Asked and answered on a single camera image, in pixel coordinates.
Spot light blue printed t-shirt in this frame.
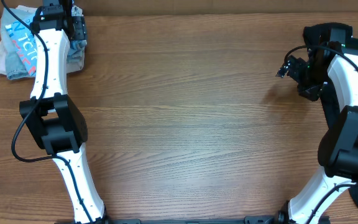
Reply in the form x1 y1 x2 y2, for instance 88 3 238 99
4 6 88 77

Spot black garment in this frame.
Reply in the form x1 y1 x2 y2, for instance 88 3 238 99
303 23 358 207

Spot folded light blue jeans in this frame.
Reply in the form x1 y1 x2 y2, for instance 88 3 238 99
0 5 88 80

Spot folded white garment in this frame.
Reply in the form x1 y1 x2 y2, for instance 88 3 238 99
0 5 87 80

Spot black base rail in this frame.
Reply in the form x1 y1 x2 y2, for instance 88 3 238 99
104 215 332 224

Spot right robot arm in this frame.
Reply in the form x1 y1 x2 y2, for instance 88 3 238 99
269 23 358 223

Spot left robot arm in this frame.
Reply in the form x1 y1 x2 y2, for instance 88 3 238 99
19 1 108 223

